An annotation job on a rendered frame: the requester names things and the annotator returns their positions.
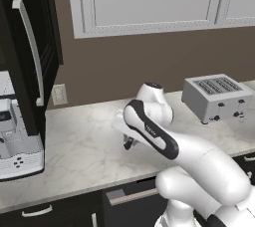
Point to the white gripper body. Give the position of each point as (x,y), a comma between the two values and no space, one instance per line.
(119,123)

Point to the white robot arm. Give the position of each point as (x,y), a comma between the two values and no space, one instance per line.
(205,171)

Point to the black cabinet door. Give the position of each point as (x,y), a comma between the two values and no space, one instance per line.
(20,55)

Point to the black open drawer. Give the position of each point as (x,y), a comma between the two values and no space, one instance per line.
(132,207)

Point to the silver four-slot toaster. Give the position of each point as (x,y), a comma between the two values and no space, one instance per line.
(212,96)

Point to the black drawer front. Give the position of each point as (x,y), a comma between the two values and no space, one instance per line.
(59,212)
(247,168)

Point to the white coffee machine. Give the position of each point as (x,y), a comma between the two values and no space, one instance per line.
(18,151)

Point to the white wall outlet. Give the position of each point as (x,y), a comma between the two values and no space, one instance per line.
(59,94)

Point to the wide white wall cabinet door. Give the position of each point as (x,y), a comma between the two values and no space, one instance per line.
(146,2)

